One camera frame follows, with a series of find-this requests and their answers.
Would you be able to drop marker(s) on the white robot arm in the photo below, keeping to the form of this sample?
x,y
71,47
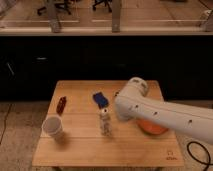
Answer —
x,y
132,102

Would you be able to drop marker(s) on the white patterned bottle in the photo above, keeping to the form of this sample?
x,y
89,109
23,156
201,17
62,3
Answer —
x,y
105,122

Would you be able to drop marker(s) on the blue sponge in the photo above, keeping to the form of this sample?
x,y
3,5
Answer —
x,y
100,100

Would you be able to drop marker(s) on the dark red chili pepper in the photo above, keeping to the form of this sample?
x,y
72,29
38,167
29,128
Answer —
x,y
61,105

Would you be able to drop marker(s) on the wooden table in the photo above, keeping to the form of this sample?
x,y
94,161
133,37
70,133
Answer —
x,y
85,146

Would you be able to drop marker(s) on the orange plate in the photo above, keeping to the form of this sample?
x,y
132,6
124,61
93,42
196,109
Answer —
x,y
150,127

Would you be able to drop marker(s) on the white paper cup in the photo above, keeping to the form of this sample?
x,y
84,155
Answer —
x,y
52,126

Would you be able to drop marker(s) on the grey desk leg middle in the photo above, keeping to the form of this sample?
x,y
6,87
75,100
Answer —
x,y
116,12

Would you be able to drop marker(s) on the grey desk leg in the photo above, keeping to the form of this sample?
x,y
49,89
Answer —
x,y
52,16
116,12

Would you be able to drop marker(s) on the grey desk leg left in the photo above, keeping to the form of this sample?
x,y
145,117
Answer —
x,y
52,16

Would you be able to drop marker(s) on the black office chair left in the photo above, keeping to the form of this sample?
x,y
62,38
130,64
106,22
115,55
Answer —
x,y
63,6

